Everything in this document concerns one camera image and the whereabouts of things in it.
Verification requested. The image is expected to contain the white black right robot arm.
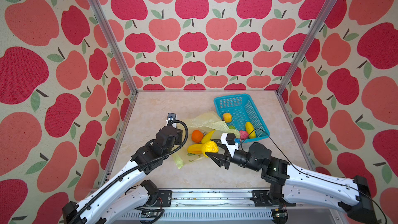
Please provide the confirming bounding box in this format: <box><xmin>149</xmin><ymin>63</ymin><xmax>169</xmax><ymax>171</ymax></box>
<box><xmin>205</xmin><ymin>142</ymin><xmax>377</xmax><ymax>224</ymax></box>

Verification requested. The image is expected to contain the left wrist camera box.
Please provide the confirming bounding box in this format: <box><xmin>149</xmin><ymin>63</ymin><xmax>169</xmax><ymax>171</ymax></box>
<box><xmin>167</xmin><ymin>113</ymin><xmax>177</xmax><ymax>124</ymax></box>

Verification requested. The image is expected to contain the aluminium right rear corner post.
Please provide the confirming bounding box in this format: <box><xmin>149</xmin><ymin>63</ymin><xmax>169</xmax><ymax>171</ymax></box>
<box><xmin>276</xmin><ymin>0</ymin><xmax>337</xmax><ymax>96</ymax></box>

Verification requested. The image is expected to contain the aluminium corner post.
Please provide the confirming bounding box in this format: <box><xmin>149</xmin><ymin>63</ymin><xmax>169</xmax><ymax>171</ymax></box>
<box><xmin>88</xmin><ymin>0</ymin><xmax>138</xmax><ymax>97</ymax></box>
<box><xmin>276</xmin><ymin>0</ymin><xmax>337</xmax><ymax>96</ymax></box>

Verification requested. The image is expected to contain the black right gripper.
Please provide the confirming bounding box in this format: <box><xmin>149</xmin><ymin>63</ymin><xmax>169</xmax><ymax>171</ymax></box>
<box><xmin>205</xmin><ymin>138</ymin><xmax>261</xmax><ymax>177</ymax></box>

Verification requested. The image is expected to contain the orange toy fruit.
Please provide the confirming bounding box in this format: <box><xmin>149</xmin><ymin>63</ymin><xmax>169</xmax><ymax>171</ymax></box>
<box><xmin>223</xmin><ymin>113</ymin><xmax>232</xmax><ymax>123</ymax></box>

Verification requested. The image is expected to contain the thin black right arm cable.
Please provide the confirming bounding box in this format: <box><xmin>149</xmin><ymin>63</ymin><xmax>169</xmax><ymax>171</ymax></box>
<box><xmin>237</xmin><ymin>128</ymin><xmax>388</xmax><ymax>224</ymax></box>

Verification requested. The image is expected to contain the red-orange toy persimmon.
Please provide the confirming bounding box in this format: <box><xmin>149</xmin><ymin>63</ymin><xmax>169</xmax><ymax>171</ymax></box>
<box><xmin>191</xmin><ymin>130</ymin><xmax>204</xmax><ymax>143</ymax></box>

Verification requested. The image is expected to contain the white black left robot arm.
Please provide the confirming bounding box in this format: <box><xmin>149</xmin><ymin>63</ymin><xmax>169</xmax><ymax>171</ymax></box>
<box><xmin>62</xmin><ymin>120</ymin><xmax>189</xmax><ymax>224</ymax></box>

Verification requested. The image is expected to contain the pink toy fruit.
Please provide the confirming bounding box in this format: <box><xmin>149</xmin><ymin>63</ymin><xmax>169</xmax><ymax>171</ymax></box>
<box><xmin>239</xmin><ymin>131</ymin><xmax>249</xmax><ymax>140</ymax></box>

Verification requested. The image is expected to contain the yellow toy lemon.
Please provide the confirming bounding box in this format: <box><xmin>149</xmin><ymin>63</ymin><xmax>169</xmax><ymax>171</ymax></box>
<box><xmin>245</xmin><ymin>122</ymin><xmax>257</xmax><ymax>139</ymax></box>

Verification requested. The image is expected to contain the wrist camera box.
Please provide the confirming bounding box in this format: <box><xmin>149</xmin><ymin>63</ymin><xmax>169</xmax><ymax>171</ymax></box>
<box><xmin>167</xmin><ymin>113</ymin><xmax>177</xmax><ymax>124</ymax></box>
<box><xmin>220</xmin><ymin>133</ymin><xmax>239</xmax><ymax>158</ymax></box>

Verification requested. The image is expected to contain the yellow toy banana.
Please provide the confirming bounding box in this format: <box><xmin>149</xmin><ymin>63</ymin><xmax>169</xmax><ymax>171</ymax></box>
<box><xmin>201</xmin><ymin>130</ymin><xmax>215</xmax><ymax>144</ymax></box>

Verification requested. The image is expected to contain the teal plastic mesh basket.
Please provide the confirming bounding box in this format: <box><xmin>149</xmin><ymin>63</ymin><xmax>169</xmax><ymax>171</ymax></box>
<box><xmin>214</xmin><ymin>94</ymin><xmax>270</xmax><ymax>143</ymax></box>

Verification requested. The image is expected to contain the aluminium left rear corner post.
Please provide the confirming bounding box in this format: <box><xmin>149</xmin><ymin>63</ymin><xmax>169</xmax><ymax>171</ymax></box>
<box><xmin>88</xmin><ymin>0</ymin><xmax>138</xmax><ymax>97</ymax></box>

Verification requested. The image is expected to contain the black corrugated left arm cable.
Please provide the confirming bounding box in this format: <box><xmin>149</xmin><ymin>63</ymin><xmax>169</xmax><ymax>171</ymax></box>
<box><xmin>66</xmin><ymin>120</ymin><xmax>189</xmax><ymax>224</ymax></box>

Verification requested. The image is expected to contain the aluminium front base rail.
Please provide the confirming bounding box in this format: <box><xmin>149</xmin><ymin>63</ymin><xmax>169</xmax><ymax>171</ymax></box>
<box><xmin>74</xmin><ymin>188</ymin><xmax>349</xmax><ymax>224</ymax></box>

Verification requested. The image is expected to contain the yellow toy bell pepper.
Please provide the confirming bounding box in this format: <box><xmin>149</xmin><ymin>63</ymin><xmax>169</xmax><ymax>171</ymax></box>
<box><xmin>201</xmin><ymin>141</ymin><xmax>219</xmax><ymax>158</ymax></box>

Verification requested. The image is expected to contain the yellow translucent plastic bag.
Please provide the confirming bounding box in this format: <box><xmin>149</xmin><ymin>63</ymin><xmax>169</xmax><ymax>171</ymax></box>
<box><xmin>172</xmin><ymin>112</ymin><xmax>240</xmax><ymax>169</ymax></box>

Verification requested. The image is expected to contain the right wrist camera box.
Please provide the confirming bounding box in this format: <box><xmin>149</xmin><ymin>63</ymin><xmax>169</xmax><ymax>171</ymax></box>
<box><xmin>220</xmin><ymin>133</ymin><xmax>239</xmax><ymax>158</ymax></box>

